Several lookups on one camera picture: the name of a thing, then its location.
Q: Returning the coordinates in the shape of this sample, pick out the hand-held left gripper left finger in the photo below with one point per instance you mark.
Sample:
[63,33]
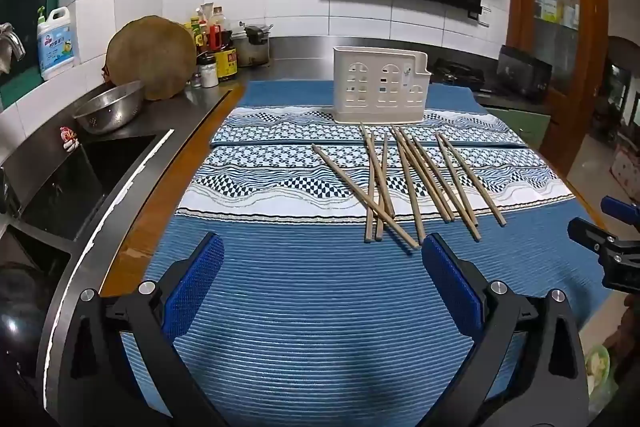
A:
[197,277]

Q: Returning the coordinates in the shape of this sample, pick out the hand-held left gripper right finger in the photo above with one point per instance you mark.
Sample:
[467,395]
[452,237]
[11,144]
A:
[447,277]

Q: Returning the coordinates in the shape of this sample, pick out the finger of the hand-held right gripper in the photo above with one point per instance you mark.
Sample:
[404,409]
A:
[622,209]
[592,237]

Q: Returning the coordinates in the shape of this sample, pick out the pile of wooden chopsticks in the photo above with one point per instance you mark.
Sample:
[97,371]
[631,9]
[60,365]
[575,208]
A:
[407,184]

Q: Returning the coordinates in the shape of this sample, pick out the white plastic utensil holder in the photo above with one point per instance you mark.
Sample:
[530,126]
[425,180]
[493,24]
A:
[370,107]

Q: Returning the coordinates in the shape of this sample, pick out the person's right hand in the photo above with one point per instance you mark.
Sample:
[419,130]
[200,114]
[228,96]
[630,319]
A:
[631,327]

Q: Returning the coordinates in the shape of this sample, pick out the green plastic bag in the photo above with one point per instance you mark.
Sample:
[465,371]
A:
[600,369]

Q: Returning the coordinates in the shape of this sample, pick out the large blue patterned mat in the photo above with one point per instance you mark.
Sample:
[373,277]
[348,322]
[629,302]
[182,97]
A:
[310,307]

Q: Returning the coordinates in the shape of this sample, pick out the green cabinet front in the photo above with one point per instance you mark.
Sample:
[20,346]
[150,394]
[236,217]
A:
[520,127]

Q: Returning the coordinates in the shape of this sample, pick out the black kitchen sink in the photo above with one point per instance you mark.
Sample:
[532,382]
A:
[80,187]

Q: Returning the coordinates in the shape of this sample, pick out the wooden glass cabinet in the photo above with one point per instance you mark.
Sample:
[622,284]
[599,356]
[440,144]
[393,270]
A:
[590,57]

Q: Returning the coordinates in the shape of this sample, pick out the black box appliance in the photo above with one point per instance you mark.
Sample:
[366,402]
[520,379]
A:
[522,74]

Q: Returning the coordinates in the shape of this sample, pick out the small blue patterned mat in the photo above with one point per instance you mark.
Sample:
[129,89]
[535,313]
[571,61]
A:
[280,127]

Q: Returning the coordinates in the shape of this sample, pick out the black wok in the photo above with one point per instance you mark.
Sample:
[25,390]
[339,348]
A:
[20,322]

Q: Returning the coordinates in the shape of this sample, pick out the metal colander bowl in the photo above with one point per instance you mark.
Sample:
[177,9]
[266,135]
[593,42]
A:
[107,107]

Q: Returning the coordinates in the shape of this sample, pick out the black gas stove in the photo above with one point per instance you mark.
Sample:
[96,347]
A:
[457,74]

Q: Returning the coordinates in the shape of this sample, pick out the clear lidded jar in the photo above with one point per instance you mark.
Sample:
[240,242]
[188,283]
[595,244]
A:
[209,74]

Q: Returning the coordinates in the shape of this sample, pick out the yellow label jar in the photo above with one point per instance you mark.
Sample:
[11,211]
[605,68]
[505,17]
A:
[228,63]

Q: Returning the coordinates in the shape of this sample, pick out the round wooden chopping board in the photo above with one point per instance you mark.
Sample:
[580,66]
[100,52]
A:
[150,57]

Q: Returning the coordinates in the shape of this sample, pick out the steel pot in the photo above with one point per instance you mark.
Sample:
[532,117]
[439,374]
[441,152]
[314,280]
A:
[254,49]

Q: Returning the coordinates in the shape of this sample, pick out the red label bottle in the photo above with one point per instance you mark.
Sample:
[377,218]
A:
[215,39]

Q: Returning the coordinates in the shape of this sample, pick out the green label bottle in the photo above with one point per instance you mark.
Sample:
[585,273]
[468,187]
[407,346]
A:
[200,34]

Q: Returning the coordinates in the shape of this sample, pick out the tall sauce bottle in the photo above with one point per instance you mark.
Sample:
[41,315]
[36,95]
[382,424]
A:
[218,18]

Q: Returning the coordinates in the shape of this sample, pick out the white detergent bottle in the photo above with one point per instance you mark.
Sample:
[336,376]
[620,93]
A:
[57,47]

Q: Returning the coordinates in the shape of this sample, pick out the metal faucet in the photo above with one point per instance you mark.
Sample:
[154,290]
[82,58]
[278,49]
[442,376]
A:
[11,44]

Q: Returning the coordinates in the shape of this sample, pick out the wall outlet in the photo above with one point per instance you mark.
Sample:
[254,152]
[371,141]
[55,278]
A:
[480,14]

